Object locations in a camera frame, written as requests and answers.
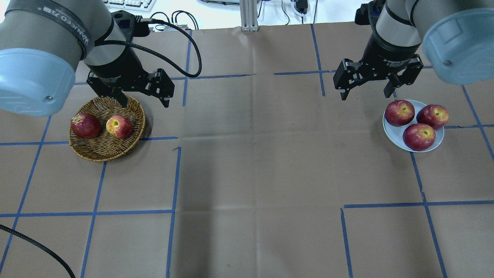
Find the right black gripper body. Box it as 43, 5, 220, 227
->
333, 34, 424, 90

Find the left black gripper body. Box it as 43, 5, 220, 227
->
86, 46, 175, 100

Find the red yellow apple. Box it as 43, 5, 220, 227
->
106, 115, 134, 139

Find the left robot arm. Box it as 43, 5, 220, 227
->
0, 0, 174, 117

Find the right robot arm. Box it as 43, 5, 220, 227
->
333, 0, 494, 100

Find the red apple on plate left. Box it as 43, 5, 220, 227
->
384, 100, 415, 127

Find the red apple on plate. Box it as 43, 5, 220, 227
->
402, 123, 437, 151
416, 104, 450, 130
384, 100, 415, 127

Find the dark red apple in basket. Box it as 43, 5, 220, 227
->
71, 113, 101, 139

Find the light blue plate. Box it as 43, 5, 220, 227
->
382, 116, 445, 153

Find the woven wicker basket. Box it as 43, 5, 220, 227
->
69, 94, 147, 162

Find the red apple on plate right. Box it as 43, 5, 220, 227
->
416, 104, 450, 130

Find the red apple on plate front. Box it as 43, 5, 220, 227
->
402, 123, 437, 151

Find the white keyboard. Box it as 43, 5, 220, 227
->
102, 0, 158, 12

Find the black braided cable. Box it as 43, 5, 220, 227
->
95, 19, 203, 78

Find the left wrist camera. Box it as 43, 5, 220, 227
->
111, 10, 151, 42

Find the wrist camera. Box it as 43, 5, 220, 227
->
111, 10, 151, 42
354, 0, 386, 26

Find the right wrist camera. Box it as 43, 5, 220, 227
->
354, 0, 386, 26

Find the aluminium frame post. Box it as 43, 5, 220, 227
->
239, 0, 259, 32

